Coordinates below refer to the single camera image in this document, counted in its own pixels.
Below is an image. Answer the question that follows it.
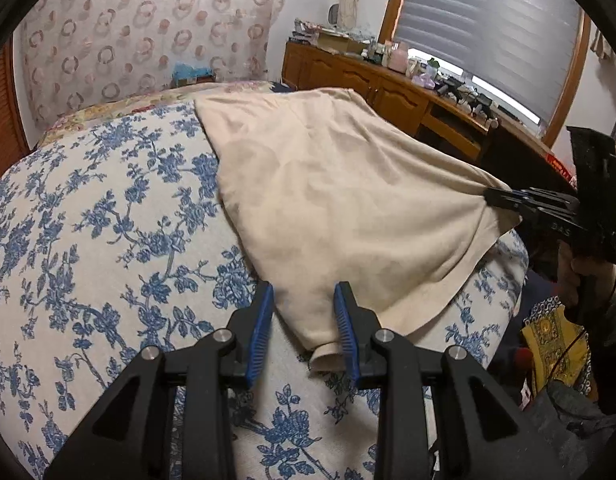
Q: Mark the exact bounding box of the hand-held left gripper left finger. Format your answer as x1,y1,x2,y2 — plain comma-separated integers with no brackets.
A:
43,280,276,480

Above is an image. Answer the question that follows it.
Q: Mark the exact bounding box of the wooden louvred door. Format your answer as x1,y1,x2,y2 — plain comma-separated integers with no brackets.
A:
0,42,31,191

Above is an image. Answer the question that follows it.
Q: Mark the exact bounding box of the wooden window frame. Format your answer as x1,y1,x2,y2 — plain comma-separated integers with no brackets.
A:
378,0,593,148

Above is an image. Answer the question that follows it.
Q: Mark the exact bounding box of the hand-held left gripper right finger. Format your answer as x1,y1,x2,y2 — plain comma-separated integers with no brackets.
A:
333,281,571,480

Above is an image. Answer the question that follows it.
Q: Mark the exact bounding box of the peach printed t-shirt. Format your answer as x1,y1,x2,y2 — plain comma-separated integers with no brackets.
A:
193,87,521,376

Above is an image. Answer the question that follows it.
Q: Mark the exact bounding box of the person's right hand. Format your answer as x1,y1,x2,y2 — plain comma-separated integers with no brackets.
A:
556,254,587,307

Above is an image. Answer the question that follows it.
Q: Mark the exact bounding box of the red basket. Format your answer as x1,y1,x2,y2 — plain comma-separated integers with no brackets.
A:
544,154,576,183

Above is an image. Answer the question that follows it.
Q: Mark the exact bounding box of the teal box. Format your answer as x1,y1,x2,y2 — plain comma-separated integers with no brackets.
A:
172,62,217,87

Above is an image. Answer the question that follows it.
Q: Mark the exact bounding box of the yellow patterned cloth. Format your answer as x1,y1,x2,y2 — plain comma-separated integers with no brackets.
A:
520,296,593,401

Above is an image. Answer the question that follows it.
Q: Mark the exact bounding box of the colourful floral blanket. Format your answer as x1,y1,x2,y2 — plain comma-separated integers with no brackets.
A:
40,79,295,136

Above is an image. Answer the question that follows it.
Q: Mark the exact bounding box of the wooden sideboard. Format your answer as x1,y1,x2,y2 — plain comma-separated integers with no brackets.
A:
282,40,553,163

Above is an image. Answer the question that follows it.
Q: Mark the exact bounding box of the blue floral white quilt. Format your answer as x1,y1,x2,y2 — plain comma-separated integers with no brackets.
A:
0,107,531,480

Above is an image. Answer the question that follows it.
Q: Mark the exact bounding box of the ring-patterned headboard cover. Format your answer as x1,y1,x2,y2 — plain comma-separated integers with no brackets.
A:
13,0,293,131

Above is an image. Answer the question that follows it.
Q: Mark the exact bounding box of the clutter of small things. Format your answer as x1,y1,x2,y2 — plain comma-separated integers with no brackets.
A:
288,17,501,131

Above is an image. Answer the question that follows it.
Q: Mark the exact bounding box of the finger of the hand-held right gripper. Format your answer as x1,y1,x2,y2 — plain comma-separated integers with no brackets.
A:
484,187,579,207
488,200,577,222

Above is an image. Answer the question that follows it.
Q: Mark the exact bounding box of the grey window blind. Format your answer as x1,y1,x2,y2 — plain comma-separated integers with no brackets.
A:
390,0,586,126

